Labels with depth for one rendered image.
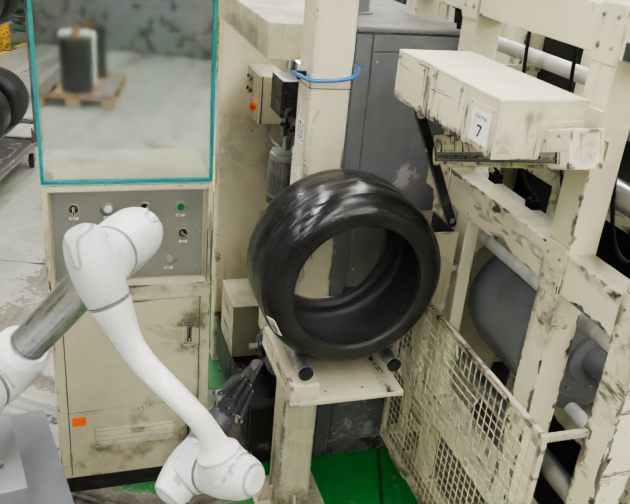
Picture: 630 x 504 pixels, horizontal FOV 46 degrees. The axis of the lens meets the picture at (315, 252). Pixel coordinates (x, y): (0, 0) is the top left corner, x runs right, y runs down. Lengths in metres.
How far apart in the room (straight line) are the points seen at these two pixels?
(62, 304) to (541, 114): 1.26
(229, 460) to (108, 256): 0.53
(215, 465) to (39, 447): 0.77
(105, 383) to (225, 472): 1.18
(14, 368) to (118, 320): 0.50
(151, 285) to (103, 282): 0.98
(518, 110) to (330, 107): 0.68
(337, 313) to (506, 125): 0.96
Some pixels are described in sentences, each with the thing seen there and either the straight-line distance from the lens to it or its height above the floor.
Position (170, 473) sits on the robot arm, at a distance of 1.89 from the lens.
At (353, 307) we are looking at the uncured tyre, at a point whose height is 0.95.
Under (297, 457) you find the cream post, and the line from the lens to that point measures 2.92.
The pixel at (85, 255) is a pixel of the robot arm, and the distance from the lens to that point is 1.70.
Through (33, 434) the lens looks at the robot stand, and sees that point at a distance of 2.44.
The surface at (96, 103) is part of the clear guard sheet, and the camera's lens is 2.46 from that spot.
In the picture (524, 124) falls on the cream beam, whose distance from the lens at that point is 1.84.
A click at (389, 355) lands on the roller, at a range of 2.32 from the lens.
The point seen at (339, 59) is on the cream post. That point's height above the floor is 1.74.
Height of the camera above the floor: 2.15
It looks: 25 degrees down
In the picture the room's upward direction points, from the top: 5 degrees clockwise
